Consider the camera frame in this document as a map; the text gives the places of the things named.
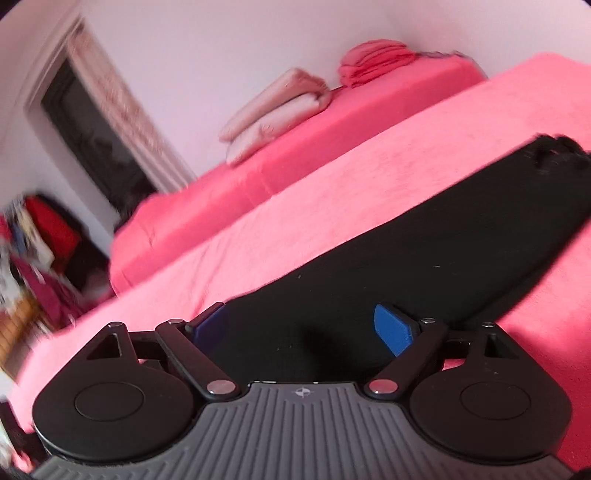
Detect pink blanket near bed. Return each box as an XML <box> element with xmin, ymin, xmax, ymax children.
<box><xmin>8</xmin><ymin>52</ymin><xmax>591</xmax><ymax>471</ymax></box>

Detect dark window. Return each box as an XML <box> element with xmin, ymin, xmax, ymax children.
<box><xmin>41</xmin><ymin>61</ymin><xmax>156</xmax><ymax>222</ymax></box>

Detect pink covered far bed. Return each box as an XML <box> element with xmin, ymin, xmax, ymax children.
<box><xmin>109</xmin><ymin>55</ymin><xmax>486</xmax><ymax>294</ymax></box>

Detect hanging clothes rack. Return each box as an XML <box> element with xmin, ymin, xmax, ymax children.
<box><xmin>1</xmin><ymin>193</ymin><xmax>114</xmax><ymax>331</ymax></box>

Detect upper pale pink pillow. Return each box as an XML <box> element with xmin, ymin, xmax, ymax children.
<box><xmin>218</xmin><ymin>68</ymin><xmax>329</xmax><ymax>142</ymax></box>

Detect black knit pants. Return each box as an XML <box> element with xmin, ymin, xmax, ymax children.
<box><xmin>207</xmin><ymin>136</ymin><xmax>590</xmax><ymax>385</ymax></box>

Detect pale pink curtain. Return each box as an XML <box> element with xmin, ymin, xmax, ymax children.
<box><xmin>65</xmin><ymin>21</ymin><xmax>194</xmax><ymax>193</ymax></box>

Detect lower pale pink pillow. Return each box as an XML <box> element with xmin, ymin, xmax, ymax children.
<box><xmin>225</xmin><ymin>91</ymin><xmax>332</xmax><ymax>166</ymax></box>

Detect folded pink blanket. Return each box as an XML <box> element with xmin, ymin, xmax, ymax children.
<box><xmin>338</xmin><ymin>39</ymin><xmax>419</xmax><ymax>88</ymax></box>

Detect pale pink pillow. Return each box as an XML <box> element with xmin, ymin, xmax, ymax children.
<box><xmin>225</xmin><ymin>91</ymin><xmax>332</xmax><ymax>166</ymax></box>
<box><xmin>218</xmin><ymin>68</ymin><xmax>329</xmax><ymax>142</ymax></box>

